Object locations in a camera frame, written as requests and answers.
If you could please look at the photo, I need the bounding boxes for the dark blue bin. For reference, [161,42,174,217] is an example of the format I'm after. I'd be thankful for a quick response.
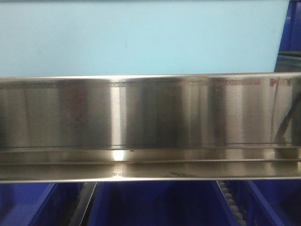
[236,180,301,226]
[0,183,82,226]
[88,181,238,226]
[279,0,301,51]

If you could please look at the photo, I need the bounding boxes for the light blue plastic bin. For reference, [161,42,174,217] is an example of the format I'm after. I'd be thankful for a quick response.
[0,0,289,77]

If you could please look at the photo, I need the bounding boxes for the dark blue bin bottom left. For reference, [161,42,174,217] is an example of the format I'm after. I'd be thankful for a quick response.
[0,183,82,226]

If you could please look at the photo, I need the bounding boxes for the stainless steel shelf front rail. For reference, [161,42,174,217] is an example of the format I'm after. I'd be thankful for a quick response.
[0,72,301,183]

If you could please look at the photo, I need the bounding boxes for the dark blue bin bottom middle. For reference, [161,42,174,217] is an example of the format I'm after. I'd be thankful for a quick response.
[88,181,238,226]

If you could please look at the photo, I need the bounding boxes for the dark blue bin lower right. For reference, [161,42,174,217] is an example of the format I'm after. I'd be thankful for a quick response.
[279,0,301,51]

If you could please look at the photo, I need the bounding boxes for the white roller track right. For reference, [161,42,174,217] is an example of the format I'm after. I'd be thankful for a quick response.
[217,180,246,226]

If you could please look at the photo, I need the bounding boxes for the dark blue bin bottom right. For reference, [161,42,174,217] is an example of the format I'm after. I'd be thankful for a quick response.
[236,180,301,226]

